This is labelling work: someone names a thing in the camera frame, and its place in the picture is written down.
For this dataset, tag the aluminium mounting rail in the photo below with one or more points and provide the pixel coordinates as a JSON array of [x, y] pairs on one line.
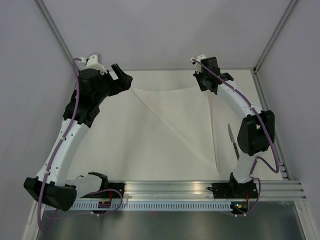
[[271, 190]]

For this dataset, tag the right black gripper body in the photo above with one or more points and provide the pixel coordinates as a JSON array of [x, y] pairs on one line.
[[201, 77]]

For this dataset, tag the left aluminium frame post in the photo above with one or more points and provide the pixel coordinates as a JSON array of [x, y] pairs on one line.
[[46, 15]]

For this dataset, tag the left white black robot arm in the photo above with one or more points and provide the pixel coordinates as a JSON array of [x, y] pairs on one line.
[[50, 186]]

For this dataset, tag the white slotted cable duct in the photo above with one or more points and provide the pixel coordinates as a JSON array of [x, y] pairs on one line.
[[224, 206]]

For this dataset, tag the steel table knife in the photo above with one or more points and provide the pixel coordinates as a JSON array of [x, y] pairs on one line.
[[232, 139]]

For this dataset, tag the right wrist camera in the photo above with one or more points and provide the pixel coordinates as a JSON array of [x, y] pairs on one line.
[[196, 61]]

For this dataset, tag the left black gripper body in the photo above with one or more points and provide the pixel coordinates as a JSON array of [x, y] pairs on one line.
[[109, 87]]

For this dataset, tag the white cloth napkin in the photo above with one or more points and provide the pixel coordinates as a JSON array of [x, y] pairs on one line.
[[187, 114]]

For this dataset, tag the right aluminium frame post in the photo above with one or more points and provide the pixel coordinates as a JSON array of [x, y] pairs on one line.
[[276, 33]]

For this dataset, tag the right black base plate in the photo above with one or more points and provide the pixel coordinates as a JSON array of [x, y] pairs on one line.
[[225, 191]]

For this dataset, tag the aluminium frame post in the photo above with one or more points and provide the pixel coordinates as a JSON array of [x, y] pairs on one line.
[[46, 15], [276, 33]]

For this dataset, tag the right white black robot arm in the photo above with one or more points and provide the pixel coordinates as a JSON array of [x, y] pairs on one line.
[[256, 134]]

